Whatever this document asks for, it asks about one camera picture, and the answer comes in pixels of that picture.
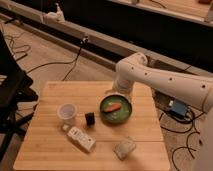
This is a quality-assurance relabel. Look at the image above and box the black chair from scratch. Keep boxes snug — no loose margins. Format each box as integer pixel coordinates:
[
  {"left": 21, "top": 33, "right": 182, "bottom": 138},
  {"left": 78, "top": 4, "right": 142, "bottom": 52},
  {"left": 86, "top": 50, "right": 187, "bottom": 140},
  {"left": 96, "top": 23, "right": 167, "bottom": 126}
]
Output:
[{"left": 0, "top": 31, "right": 38, "bottom": 162}]

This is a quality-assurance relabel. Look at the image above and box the clear crumpled plastic container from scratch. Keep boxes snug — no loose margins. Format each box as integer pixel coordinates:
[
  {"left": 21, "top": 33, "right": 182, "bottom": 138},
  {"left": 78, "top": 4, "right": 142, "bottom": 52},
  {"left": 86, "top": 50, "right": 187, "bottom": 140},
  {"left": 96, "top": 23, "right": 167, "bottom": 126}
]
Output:
[{"left": 114, "top": 137, "right": 136, "bottom": 160}]

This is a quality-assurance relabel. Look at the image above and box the white device on rail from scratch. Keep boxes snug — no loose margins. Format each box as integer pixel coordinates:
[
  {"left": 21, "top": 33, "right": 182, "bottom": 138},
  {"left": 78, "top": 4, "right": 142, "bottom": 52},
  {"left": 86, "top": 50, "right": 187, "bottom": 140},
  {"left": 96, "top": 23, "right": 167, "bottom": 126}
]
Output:
[{"left": 44, "top": 3, "right": 65, "bottom": 22}]

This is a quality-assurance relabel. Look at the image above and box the blue electronic box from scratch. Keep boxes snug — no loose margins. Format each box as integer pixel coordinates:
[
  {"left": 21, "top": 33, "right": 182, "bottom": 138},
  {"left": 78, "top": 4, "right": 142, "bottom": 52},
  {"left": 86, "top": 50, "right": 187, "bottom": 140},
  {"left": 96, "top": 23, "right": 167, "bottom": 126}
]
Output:
[{"left": 169, "top": 99, "right": 188, "bottom": 119}]

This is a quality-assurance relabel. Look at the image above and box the white carton box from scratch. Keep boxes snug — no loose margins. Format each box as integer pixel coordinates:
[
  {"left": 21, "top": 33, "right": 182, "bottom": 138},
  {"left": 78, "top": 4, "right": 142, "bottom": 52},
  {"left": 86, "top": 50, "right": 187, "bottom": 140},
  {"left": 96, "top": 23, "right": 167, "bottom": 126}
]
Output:
[{"left": 67, "top": 127, "right": 96, "bottom": 153}]

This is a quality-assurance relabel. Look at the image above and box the orange carrot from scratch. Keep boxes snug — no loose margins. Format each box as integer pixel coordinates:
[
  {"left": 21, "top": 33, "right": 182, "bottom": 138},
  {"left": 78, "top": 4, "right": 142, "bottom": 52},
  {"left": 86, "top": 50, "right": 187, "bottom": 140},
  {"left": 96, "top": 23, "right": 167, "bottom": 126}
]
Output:
[{"left": 103, "top": 103, "right": 122, "bottom": 113}]

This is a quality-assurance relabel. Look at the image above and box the clear plastic cup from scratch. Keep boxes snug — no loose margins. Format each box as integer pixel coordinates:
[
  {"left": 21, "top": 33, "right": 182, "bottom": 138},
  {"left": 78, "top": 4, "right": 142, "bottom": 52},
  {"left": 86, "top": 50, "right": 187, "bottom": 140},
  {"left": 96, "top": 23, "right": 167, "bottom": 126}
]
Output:
[{"left": 57, "top": 103, "right": 76, "bottom": 126}]

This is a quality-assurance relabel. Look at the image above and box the small white cube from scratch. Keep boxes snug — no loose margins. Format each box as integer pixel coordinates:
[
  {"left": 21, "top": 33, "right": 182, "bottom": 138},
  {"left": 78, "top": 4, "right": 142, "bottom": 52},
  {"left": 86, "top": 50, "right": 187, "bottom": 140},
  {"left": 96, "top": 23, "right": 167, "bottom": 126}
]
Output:
[{"left": 62, "top": 125, "right": 69, "bottom": 132}]

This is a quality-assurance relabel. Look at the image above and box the green plate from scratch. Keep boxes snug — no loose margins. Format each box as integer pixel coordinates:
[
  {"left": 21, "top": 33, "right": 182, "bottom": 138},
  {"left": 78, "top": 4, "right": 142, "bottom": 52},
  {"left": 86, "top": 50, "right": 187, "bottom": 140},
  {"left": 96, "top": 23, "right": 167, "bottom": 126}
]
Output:
[{"left": 99, "top": 95, "right": 132, "bottom": 124}]

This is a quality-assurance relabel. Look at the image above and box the black eraser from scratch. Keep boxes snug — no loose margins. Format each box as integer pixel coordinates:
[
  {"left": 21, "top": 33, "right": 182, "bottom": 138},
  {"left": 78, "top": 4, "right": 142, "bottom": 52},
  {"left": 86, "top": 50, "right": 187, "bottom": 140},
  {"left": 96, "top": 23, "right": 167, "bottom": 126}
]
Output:
[{"left": 85, "top": 112, "right": 95, "bottom": 126}]

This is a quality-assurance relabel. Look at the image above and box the black floor cable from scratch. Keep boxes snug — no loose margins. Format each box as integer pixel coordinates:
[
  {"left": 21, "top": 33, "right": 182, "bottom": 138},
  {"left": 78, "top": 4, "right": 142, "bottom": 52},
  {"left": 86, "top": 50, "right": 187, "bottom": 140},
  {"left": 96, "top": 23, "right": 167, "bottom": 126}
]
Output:
[{"left": 25, "top": 36, "right": 90, "bottom": 82}]

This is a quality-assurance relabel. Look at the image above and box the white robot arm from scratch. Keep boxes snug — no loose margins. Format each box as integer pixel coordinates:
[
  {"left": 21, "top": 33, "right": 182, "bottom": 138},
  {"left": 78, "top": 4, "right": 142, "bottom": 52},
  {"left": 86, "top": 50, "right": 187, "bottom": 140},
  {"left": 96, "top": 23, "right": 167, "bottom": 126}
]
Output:
[{"left": 113, "top": 52, "right": 213, "bottom": 171}]

